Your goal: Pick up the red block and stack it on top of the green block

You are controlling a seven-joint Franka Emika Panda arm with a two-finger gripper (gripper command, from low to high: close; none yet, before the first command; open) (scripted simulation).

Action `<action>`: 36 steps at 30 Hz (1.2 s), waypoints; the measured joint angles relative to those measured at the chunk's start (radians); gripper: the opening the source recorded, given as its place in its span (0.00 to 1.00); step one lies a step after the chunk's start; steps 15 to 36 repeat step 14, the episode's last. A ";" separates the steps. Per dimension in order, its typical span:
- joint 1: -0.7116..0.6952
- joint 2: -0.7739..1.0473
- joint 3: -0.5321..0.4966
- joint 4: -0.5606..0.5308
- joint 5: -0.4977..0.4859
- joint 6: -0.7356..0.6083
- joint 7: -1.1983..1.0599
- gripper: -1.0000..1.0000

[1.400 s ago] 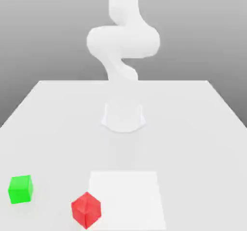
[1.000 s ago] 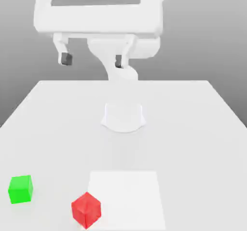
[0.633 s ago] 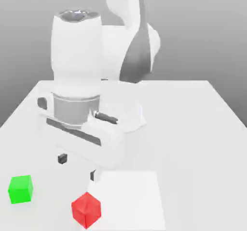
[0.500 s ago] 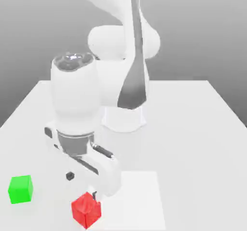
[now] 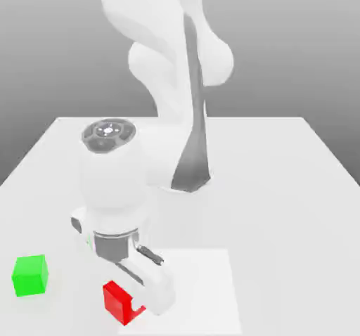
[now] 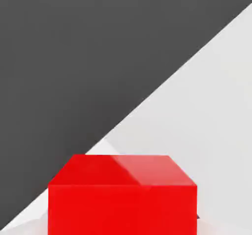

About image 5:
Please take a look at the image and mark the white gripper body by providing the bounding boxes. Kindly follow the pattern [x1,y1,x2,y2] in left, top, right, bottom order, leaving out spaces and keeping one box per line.
[79,232,176,316]

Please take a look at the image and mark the small green cube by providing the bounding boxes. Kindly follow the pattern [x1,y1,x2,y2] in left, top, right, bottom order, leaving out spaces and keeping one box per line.
[11,254,49,297]

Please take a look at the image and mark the small red cube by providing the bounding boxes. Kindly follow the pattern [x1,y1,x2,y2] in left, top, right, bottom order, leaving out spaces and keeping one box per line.
[102,280,147,326]

